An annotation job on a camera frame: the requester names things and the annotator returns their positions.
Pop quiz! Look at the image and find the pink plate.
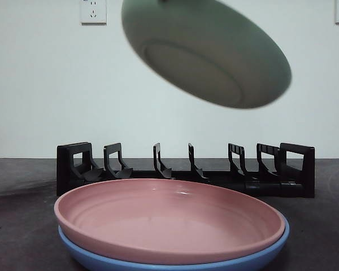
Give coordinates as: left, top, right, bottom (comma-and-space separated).
53, 178, 286, 265

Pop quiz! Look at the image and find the green plate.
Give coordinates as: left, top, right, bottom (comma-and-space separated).
121, 0, 293, 110

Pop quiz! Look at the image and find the blue plate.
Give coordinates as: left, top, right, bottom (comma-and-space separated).
58, 214, 290, 271

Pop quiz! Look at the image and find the black plate rack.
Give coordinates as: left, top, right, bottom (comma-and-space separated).
56, 142, 316, 199

